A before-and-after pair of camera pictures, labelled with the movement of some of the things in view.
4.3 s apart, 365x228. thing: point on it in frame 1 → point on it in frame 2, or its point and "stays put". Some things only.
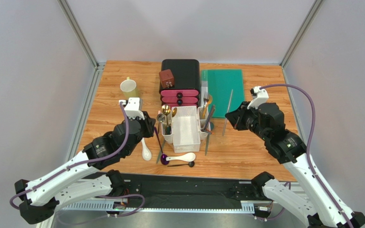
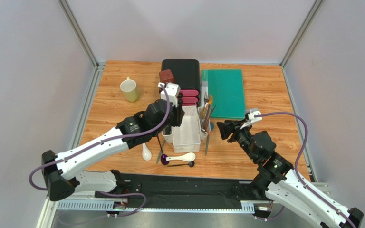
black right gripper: (241, 114) → (231, 130)
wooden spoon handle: (206, 106) stays put
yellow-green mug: (129, 88) stays put
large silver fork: (206, 99) stays put
